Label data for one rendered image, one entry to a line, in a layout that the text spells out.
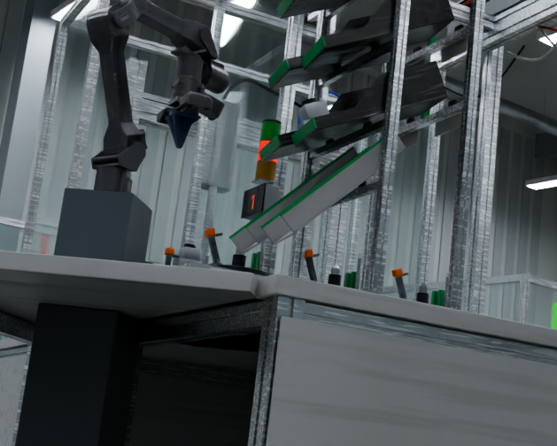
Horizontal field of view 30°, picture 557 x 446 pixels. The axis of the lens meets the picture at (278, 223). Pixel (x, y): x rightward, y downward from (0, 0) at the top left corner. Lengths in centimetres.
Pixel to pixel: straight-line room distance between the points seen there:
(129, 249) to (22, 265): 43
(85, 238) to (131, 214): 10
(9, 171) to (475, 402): 832
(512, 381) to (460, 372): 10
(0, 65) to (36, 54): 101
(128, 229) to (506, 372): 76
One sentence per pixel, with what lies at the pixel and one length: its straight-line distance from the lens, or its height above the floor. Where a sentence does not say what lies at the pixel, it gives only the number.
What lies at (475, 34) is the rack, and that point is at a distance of 212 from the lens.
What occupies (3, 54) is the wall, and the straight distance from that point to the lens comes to 1113.
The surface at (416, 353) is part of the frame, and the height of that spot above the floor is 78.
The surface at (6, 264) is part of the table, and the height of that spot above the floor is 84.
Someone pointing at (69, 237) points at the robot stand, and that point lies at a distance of 207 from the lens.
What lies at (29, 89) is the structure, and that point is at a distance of 1003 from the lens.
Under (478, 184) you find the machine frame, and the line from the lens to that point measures 352.
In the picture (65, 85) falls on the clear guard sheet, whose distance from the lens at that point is 354.
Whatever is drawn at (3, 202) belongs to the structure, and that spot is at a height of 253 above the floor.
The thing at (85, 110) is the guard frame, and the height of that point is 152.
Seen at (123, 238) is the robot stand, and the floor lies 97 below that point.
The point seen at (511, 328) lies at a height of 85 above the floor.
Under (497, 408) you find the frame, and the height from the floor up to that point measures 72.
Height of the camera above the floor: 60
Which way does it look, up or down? 13 degrees up
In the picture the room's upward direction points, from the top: 7 degrees clockwise
